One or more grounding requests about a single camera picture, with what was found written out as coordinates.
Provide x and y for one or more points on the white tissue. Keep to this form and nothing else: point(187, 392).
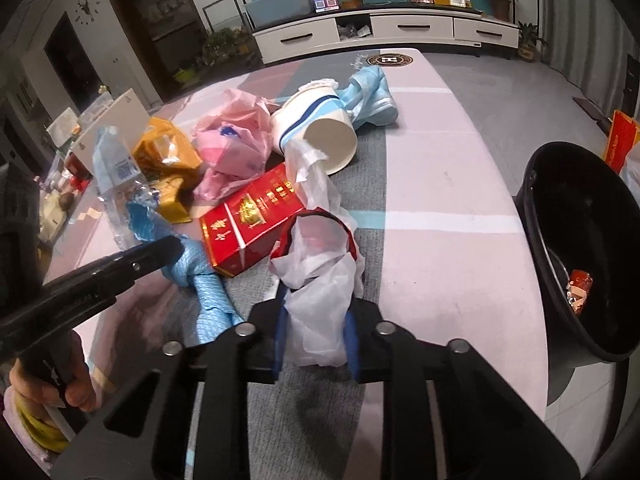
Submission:
point(322, 83)

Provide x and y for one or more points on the red plastic band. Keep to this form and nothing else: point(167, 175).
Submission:
point(351, 240)

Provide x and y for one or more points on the black trash bin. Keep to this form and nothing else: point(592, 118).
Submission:
point(565, 200)

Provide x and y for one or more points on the brown box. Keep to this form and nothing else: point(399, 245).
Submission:
point(351, 4)

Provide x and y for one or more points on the red cigarette box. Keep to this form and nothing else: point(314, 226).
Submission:
point(250, 222)

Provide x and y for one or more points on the grey storage bin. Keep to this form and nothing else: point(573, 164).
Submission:
point(280, 7)

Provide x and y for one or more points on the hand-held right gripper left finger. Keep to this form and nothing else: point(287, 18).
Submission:
point(279, 332)

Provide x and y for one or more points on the blue face mask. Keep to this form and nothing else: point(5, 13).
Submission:
point(372, 97)

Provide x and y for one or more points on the white tissue wad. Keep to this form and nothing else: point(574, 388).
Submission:
point(320, 305)

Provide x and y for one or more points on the grey curtain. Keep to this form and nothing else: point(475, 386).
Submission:
point(580, 5)

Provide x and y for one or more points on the white television stand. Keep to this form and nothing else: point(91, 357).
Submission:
point(415, 27)

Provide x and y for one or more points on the cluttered side table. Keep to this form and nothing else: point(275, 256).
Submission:
point(60, 190)

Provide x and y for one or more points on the dark display cabinet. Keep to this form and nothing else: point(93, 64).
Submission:
point(170, 10)

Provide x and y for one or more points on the small potted plant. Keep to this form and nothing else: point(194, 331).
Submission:
point(527, 42)

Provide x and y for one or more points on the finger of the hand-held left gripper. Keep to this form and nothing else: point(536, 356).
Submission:
point(145, 256)

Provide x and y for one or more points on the clear plastic bottle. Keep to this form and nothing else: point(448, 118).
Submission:
point(117, 170)

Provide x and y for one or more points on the black wall clock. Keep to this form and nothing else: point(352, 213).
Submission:
point(85, 7)

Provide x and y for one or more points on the person's left hand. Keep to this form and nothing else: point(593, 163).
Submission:
point(75, 385)

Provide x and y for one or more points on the red paper bag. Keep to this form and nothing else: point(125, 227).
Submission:
point(620, 140)

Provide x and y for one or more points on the pale plastic bag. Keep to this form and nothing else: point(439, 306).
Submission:
point(632, 172)

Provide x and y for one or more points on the blue and red display box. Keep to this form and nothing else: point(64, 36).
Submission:
point(326, 2)

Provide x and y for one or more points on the red snack wrapper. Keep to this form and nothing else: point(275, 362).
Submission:
point(580, 287)

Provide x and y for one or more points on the green plant pot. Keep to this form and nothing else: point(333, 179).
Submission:
point(187, 76)

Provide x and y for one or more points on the yellow snack packet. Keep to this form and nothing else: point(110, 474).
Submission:
point(165, 145)

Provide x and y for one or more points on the leafy potted plants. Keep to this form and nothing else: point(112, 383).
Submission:
point(222, 45)

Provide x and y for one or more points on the white box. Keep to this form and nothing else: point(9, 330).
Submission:
point(122, 112)

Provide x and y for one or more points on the blue patterned wrapper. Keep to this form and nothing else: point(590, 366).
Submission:
point(210, 290)

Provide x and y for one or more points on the dark floor mat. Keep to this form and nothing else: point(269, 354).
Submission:
point(592, 110)

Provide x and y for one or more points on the pink plastic bag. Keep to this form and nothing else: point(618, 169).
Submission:
point(235, 150)

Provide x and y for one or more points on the white paper cup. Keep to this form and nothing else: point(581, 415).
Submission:
point(310, 125)

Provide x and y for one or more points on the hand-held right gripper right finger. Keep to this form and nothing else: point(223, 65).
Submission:
point(353, 337)

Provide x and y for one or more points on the small yellow box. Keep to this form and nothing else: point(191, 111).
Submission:
point(172, 197)

